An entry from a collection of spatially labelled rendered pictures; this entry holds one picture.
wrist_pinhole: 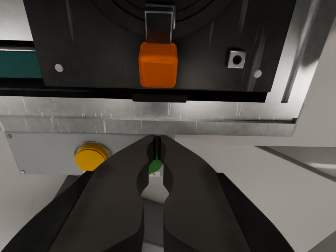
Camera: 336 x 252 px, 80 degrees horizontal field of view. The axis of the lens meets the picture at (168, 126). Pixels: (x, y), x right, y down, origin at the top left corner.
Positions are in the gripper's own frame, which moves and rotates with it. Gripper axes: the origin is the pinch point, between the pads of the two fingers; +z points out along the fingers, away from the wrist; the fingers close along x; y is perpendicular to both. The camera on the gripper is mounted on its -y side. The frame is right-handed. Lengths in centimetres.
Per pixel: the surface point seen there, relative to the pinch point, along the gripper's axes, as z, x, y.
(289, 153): 106, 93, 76
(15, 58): 11.9, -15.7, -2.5
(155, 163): 9.3, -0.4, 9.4
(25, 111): 10.6, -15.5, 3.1
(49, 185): 20.6, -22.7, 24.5
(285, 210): 20.6, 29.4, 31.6
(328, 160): 106, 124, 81
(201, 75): 9.6, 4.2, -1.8
